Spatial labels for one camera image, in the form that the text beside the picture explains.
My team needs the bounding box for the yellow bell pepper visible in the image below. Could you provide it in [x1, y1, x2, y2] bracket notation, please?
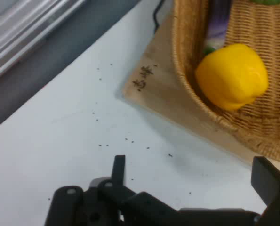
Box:
[195, 43, 269, 111]

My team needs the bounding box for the woven wicker basket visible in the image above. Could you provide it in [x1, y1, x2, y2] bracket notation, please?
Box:
[171, 0, 280, 164]

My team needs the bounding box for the purple eggplant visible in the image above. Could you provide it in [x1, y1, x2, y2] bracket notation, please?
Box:
[204, 0, 232, 49]

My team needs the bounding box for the horizontal aluminium frame rail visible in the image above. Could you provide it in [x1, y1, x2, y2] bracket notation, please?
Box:
[0, 0, 86, 85]

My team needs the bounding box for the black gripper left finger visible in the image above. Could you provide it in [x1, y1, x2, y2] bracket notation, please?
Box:
[45, 154, 136, 226]

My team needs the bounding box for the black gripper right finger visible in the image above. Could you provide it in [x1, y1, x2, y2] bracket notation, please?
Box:
[251, 156, 280, 226]

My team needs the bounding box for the green bell pepper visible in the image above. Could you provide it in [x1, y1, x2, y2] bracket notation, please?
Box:
[249, 0, 280, 5]

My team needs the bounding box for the bamboo cutting board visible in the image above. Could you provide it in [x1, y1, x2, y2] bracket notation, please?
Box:
[120, 11, 258, 165]

